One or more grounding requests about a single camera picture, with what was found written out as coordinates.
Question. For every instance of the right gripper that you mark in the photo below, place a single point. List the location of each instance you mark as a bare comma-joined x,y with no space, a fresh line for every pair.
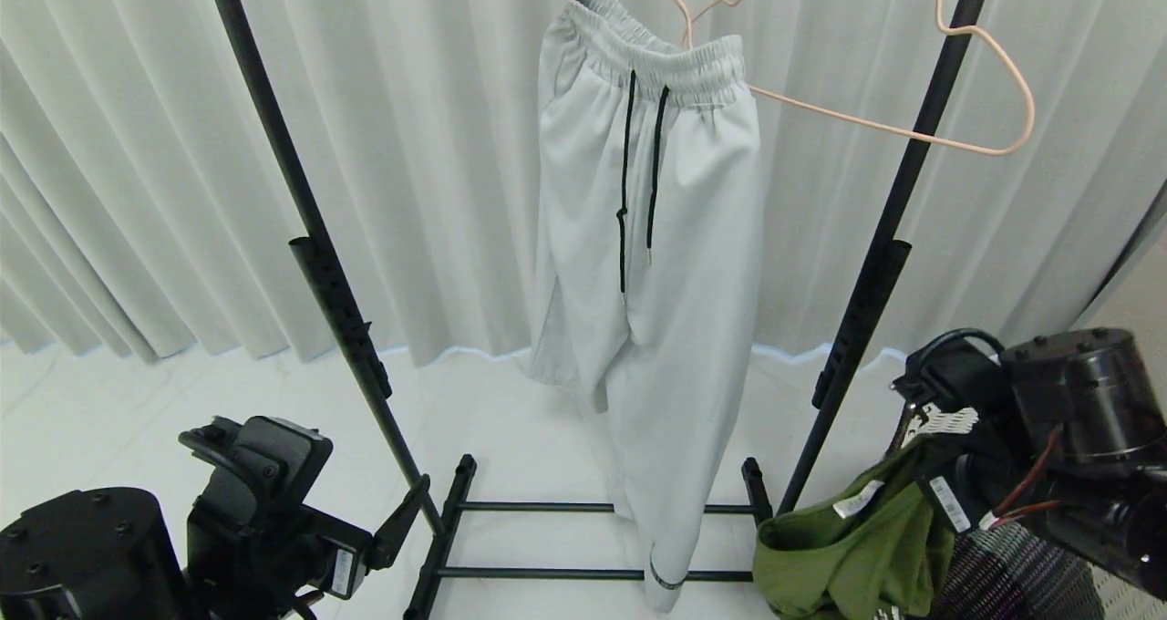
994,497

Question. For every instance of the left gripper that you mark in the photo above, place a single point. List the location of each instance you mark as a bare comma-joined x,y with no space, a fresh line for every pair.
255,574

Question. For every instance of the green garment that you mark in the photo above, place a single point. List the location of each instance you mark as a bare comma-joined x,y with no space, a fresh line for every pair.
848,556

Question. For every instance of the pale grey shorts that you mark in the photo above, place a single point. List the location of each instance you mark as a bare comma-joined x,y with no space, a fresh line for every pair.
693,328

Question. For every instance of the pink clothes hanger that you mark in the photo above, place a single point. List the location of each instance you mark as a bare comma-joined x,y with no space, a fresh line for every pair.
1032,114
688,27

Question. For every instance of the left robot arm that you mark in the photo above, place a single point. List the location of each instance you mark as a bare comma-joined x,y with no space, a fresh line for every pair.
82,556

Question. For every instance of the white laundry basket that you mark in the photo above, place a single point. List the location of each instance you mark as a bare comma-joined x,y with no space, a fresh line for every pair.
1021,574

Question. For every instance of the black clothes rack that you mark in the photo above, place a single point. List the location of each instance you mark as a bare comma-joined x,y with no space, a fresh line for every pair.
333,301

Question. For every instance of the white curtain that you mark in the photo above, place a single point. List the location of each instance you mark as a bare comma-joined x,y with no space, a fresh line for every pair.
137,146

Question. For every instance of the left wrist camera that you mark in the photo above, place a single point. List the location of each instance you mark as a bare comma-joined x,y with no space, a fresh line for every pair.
273,456

